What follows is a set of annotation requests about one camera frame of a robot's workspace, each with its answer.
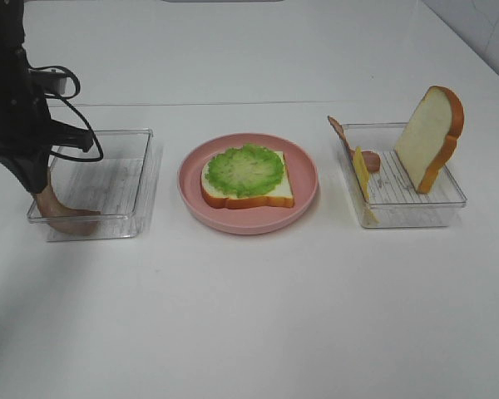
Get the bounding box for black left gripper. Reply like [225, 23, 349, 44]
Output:
[0, 49, 94, 194]

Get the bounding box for brown bacon strip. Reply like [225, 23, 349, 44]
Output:
[32, 169, 100, 236]

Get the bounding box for green lettuce leaf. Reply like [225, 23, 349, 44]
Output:
[204, 143, 286, 198]

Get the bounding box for white bread slice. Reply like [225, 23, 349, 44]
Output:
[200, 150, 294, 209]

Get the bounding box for red bacon strip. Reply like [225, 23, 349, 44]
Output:
[327, 116, 381, 173]

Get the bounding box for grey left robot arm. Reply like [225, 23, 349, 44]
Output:
[0, 1, 99, 154]

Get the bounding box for clear plastic tray left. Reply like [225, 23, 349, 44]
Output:
[27, 129, 162, 242]

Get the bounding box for clear plastic tray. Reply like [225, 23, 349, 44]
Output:
[338, 122, 467, 229]
[27, 129, 162, 242]

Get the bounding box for pink round plate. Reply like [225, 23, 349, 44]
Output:
[178, 133, 319, 235]

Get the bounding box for yellow cheese slice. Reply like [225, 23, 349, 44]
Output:
[353, 146, 378, 226]

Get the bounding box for clear plastic tray right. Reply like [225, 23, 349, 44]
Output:
[338, 122, 467, 229]

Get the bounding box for upright bread slice right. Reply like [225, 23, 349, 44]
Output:
[394, 86, 465, 194]

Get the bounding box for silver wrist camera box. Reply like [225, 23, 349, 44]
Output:
[29, 69, 70, 95]

